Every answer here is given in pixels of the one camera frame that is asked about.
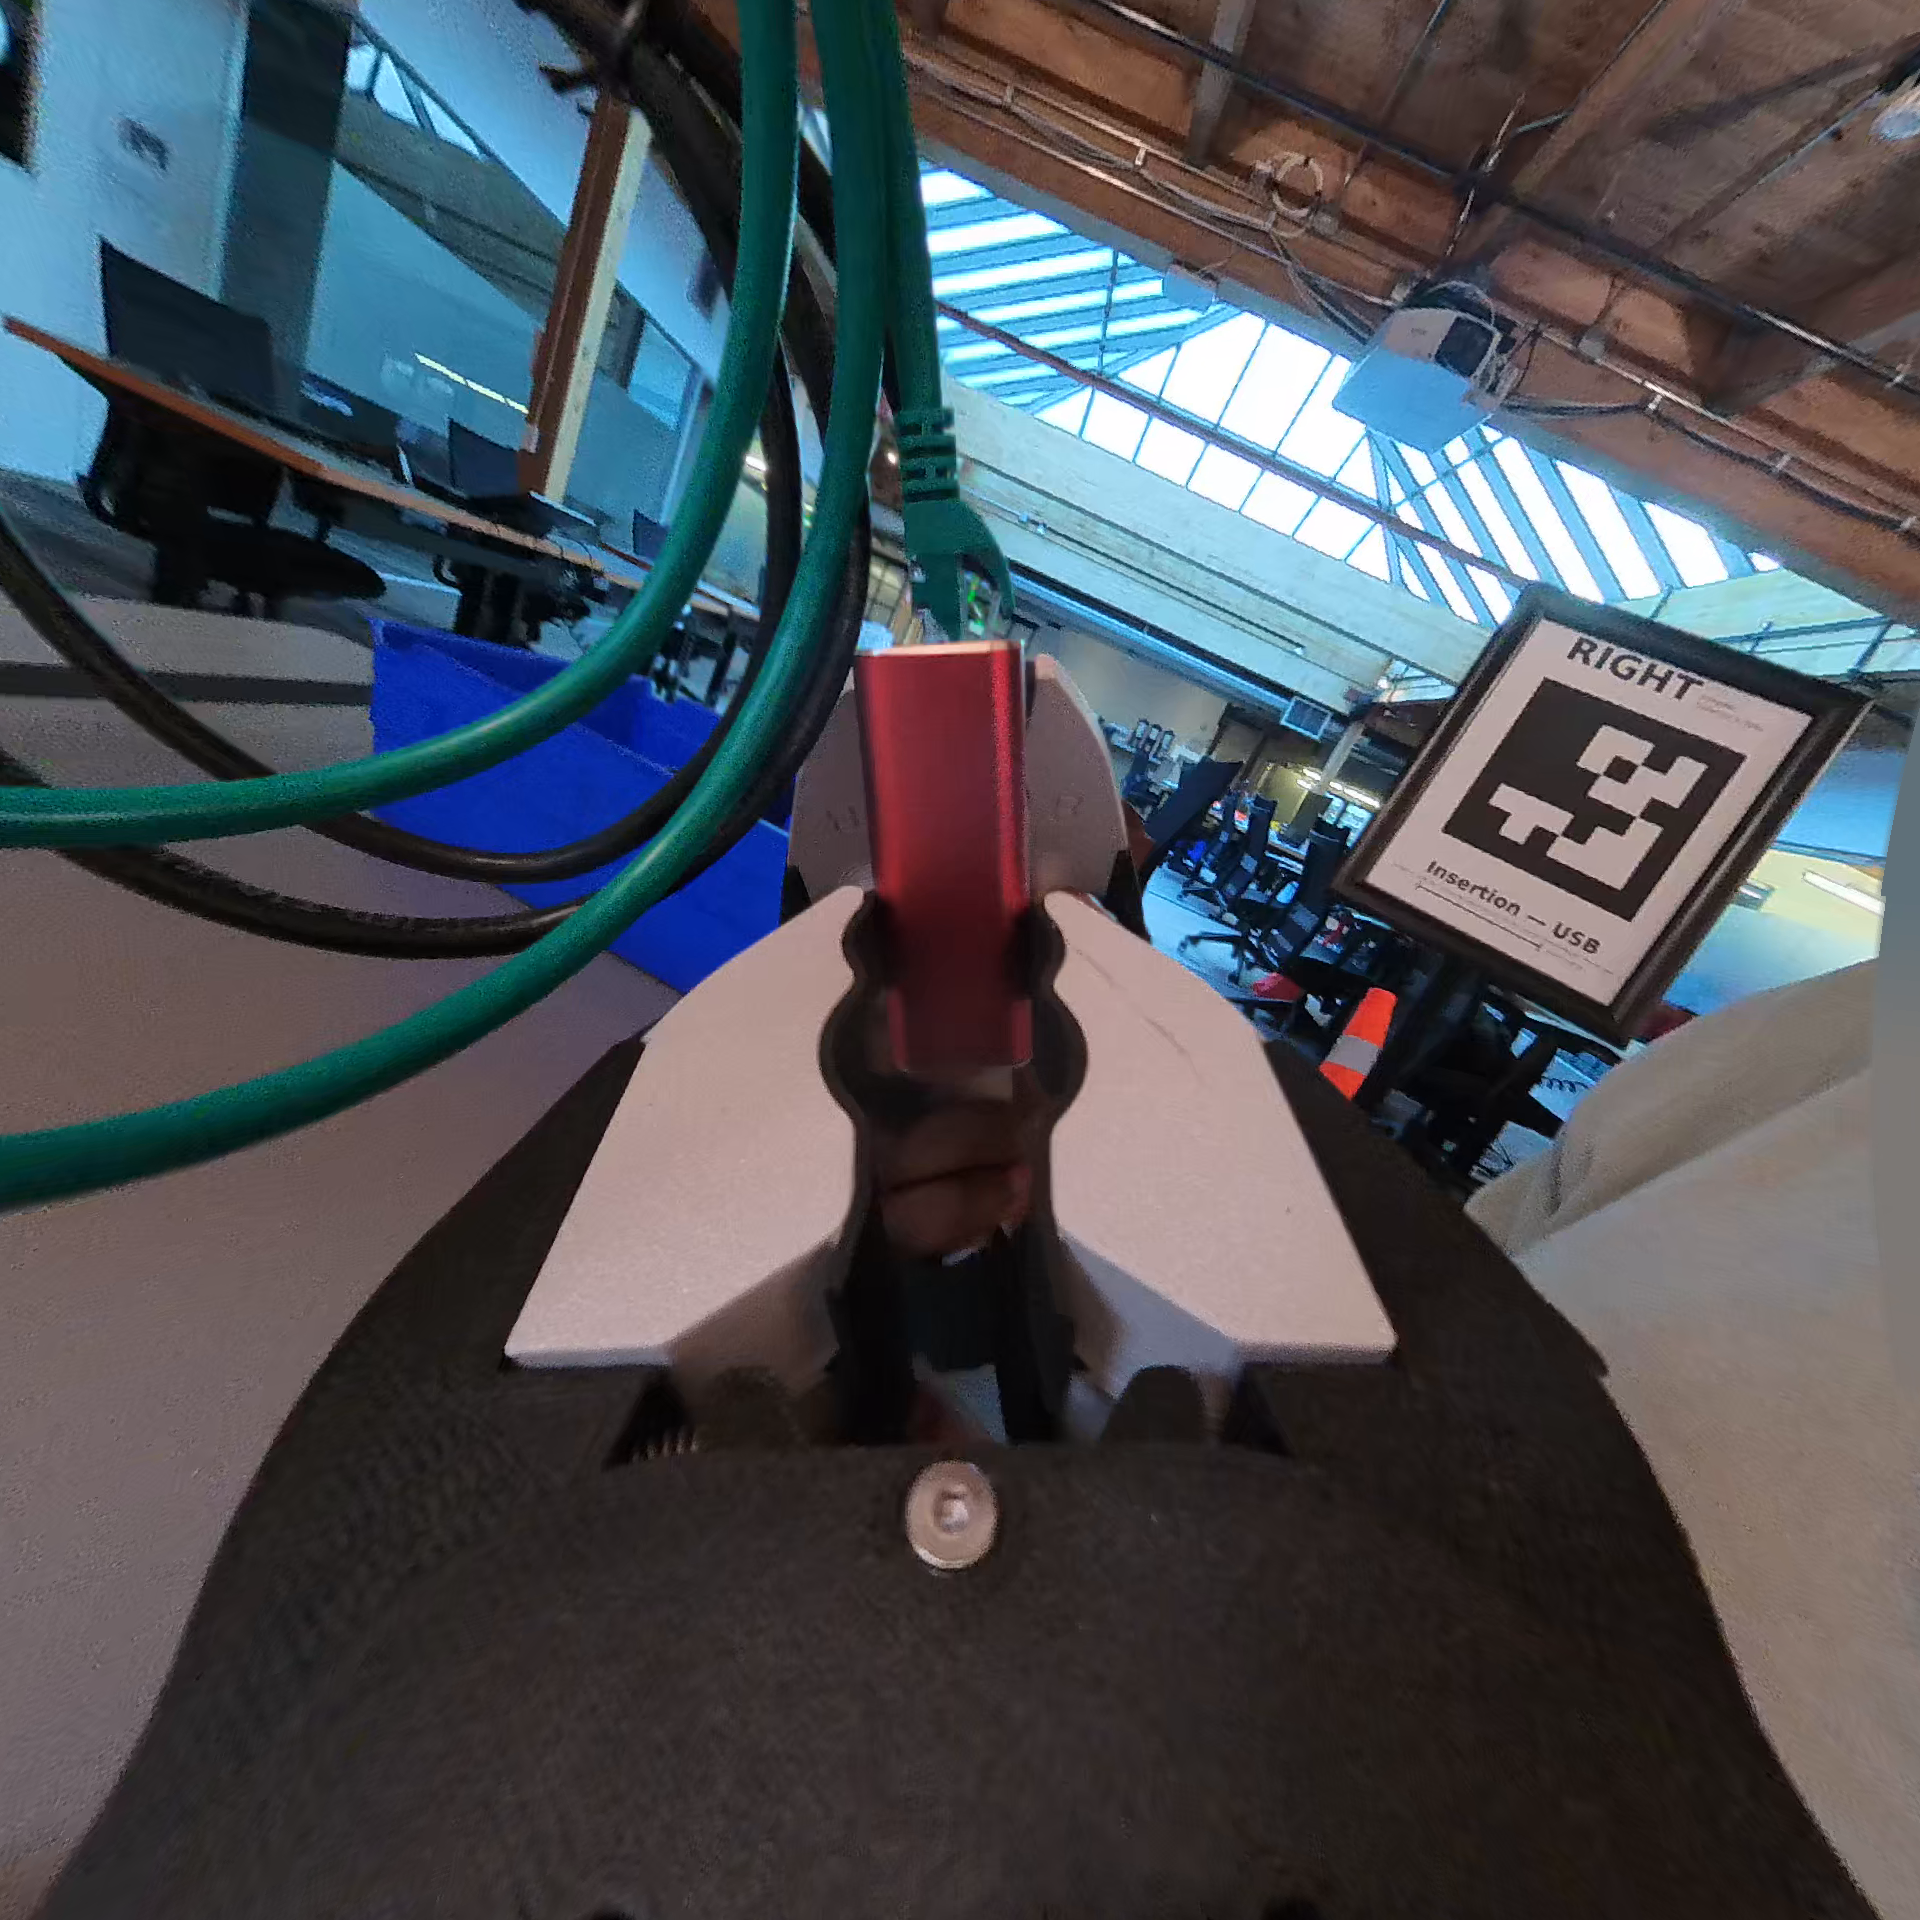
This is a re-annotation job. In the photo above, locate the black ethernet cable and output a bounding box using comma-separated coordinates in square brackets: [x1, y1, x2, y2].
[0, 0, 878, 960]

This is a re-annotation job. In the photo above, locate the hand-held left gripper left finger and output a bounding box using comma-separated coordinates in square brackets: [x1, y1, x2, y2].
[502, 884, 907, 1390]

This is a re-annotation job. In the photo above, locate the person's beige clothing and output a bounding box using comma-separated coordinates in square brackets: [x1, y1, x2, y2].
[1466, 958, 1920, 1920]

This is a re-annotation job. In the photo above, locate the person's right hand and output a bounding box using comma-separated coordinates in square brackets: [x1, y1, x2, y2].
[878, 1107, 1038, 1258]

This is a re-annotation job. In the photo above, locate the white ceiling projector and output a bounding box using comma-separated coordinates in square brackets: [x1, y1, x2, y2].
[1333, 275, 1522, 453]

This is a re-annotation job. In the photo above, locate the blue plastic bin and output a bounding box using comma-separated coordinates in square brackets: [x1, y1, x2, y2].
[366, 616, 802, 995]

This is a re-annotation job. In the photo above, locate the orange traffic cone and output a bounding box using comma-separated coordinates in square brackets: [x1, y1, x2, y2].
[1316, 983, 1400, 1103]

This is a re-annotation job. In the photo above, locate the green ethernet cable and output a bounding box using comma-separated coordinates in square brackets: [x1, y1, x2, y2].
[0, 0, 1025, 1207]

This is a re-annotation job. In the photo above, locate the wooden top office desk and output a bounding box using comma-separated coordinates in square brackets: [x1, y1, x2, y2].
[0, 318, 762, 644]

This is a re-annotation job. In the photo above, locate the row of black office chairs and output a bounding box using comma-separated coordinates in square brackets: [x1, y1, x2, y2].
[1140, 739, 1628, 1188]

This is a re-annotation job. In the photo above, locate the framed marker sign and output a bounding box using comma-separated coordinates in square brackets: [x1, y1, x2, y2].
[1333, 583, 1875, 1118]

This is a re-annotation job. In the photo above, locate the red ethernet splitter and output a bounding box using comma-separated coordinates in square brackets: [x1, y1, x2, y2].
[850, 636, 1038, 1077]

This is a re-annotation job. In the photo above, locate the wooden post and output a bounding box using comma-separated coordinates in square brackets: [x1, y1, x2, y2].
[517, 91, 658, 504]

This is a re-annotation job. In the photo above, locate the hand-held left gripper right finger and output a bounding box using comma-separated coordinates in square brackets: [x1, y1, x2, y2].
[1027, 884, 1400, 1393]

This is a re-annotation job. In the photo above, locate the black computer monitor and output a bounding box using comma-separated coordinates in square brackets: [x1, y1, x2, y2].
[100, 239, 289, 424]

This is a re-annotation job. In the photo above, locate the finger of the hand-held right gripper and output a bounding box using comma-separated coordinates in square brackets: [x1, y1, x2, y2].
[784, 724, 876, 907]
[1025, 651, 1127, 907]

